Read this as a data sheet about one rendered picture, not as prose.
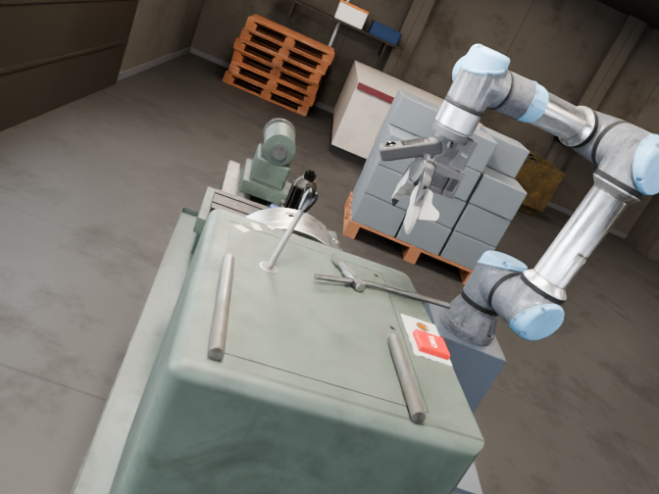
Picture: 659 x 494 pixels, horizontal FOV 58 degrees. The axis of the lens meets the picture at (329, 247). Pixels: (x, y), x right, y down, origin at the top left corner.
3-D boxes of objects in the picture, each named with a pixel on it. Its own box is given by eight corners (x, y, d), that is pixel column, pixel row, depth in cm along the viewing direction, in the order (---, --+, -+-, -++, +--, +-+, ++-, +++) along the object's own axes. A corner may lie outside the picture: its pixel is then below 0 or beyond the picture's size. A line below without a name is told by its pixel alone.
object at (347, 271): (328, 260, 126) (354, 291, 117) (331, 251, 125) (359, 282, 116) (335, 261, 127) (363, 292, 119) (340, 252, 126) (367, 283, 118)
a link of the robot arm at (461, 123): (450, 105, 106) (439, 95, 113) (438, 128, 107) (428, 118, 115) (486, 121, 107) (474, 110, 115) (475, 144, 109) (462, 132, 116)
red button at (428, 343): (446, 364, 108) (451, 355, 107) (416, 355, 107) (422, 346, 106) (437, 345, 114) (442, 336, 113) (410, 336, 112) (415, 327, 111)
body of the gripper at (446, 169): (450, 203, 114) (481, 145, 109) (410, 187, 112) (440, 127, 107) (440, 189, 121) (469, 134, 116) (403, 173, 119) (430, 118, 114)
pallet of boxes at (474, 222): (459, 252, 596) (520, 142, 551) (474, 288, 521) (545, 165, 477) (344, 204, 582) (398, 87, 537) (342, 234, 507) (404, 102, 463)
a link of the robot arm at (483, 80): (524, 64, 105) (488, 48, 101) (493, 122, 109) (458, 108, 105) (498, 53, 111) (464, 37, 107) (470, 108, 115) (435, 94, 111)
